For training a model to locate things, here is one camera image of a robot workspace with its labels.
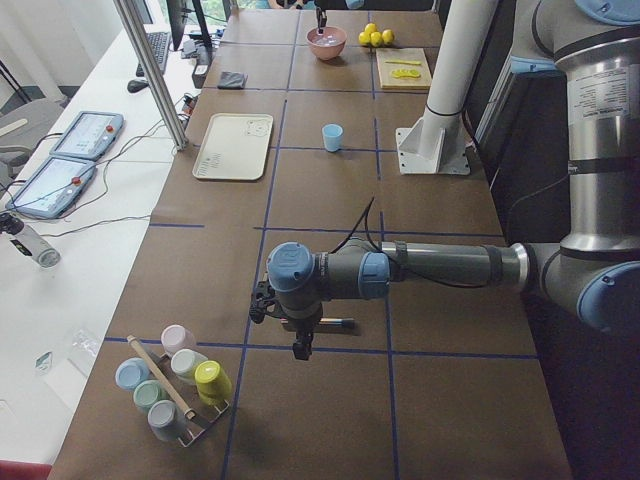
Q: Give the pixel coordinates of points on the black keyboard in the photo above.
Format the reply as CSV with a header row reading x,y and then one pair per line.
x,y
160,43

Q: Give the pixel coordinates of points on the clear water bottle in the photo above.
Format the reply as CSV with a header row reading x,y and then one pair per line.
x,y
28,242

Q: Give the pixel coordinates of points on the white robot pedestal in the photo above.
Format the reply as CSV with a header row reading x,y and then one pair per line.
x,y
436,143

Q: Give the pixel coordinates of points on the mint green cup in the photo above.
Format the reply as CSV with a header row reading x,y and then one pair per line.
x,y
147,394

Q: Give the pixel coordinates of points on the blue cup on rack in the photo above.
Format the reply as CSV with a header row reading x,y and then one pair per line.
x,y
130,373

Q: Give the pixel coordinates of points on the pink cup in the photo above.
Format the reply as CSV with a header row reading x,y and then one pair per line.
x,y
176,337

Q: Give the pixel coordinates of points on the yellow-green cup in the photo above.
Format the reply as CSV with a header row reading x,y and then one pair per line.
x,y
213,384

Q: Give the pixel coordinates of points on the pink bowl of ice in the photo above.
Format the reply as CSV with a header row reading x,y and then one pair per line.
x,y
328,43

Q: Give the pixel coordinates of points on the cream bear tray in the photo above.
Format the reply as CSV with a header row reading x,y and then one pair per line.
x,y
234,148

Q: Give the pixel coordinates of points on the wooden cutting board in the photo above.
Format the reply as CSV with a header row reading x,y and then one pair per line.
x,y
384,69

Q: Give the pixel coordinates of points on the yellow plastic knife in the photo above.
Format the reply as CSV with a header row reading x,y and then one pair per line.
x,y
404,62

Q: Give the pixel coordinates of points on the aluminium frame post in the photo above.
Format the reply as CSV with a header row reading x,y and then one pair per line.
x,y
137,34

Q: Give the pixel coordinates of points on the teach pendant tablet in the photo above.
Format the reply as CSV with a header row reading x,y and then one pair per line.
x,y
90,135
53,187

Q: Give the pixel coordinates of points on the steel muddler black tip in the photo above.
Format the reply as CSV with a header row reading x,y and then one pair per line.
x,y
336,324

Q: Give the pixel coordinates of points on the grey cup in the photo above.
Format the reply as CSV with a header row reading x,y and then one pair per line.
x,y
166,421

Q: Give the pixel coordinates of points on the grey folded cloth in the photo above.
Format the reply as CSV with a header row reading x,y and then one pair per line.
x,y
232,80

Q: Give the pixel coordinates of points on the lemon slices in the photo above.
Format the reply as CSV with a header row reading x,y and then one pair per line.
x,y
405,74

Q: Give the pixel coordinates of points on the metal cup rack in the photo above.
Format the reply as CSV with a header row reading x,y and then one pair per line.
x,y
200,417

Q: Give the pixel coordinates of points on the white cup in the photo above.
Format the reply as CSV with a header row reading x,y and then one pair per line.
x,y
184,364

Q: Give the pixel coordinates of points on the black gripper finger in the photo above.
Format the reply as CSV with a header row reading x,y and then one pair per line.
x,y
321,18

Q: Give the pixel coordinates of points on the light blue cup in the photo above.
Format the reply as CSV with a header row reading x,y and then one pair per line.
x,y
332,137

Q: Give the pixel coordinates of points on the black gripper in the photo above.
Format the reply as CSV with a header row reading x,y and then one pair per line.
x,y
303,326

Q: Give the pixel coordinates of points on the black computer mouse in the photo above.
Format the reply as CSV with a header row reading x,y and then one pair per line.
x,y
136,85

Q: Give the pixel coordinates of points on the black monitor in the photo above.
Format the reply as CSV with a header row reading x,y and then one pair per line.
x,y
178,11

